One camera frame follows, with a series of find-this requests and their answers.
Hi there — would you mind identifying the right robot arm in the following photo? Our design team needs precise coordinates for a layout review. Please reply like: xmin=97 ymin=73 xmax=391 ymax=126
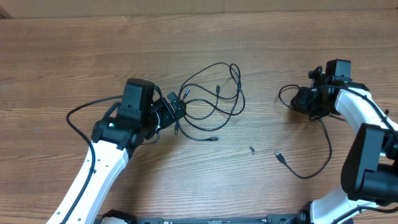
xmin=290 ymin=59 xmax=397 ymax=223

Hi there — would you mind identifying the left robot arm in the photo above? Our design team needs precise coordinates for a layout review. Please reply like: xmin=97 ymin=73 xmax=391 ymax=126
xmin=48 ymin=78 xmax=187 ymax=223

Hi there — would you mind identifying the small black debris piece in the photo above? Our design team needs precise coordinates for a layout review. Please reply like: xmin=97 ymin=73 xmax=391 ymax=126
xmin=249 ymin=146 xmax=256 ymax=155

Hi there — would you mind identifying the thin black USB cable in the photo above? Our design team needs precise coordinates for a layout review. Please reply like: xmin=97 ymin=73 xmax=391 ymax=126
xmin=174 ymin=62 xmax=246 ymax=142

